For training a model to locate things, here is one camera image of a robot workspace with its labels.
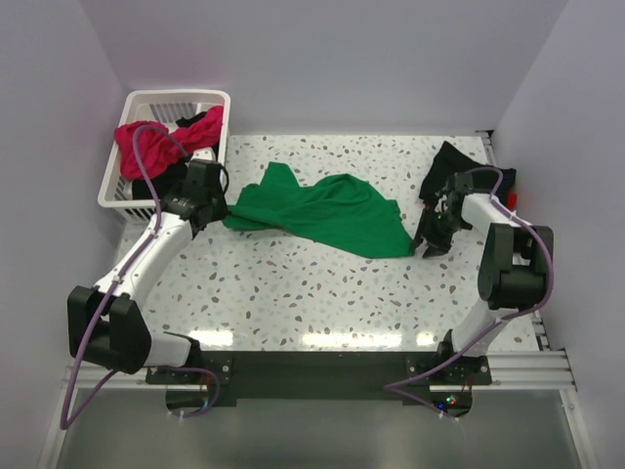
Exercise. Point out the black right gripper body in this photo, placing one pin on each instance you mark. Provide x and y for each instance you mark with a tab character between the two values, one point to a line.
439	227

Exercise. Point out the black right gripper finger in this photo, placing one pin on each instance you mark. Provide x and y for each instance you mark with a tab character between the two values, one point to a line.
433	251
421	234

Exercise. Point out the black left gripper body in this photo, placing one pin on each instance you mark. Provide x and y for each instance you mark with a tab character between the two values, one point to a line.
220	207

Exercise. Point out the green t-shirt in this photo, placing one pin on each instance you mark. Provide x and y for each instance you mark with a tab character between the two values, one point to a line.
340	211

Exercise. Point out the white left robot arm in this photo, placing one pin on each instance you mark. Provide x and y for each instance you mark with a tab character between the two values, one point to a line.
105	321

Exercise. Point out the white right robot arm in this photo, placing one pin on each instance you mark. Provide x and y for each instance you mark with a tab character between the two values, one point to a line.
516	272

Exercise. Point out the black t-shirt in basket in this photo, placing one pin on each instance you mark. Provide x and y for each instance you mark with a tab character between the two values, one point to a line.
138	189

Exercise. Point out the black folded t-shirt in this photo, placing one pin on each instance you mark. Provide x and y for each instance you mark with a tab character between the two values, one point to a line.
448	161

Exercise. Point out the pink t-shirt in basket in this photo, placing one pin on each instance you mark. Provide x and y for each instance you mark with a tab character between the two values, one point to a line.
158	148

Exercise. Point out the red folded t-shirt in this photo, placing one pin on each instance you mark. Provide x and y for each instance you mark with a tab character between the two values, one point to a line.
512	200

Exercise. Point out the white plastic laundry basket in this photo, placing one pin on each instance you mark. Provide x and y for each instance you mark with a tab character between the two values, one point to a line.
164	106

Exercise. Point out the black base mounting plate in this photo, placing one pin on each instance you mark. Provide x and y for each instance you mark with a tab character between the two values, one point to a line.
223	378

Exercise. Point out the aluminium front rail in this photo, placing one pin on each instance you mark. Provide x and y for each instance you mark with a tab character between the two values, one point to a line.
537	370

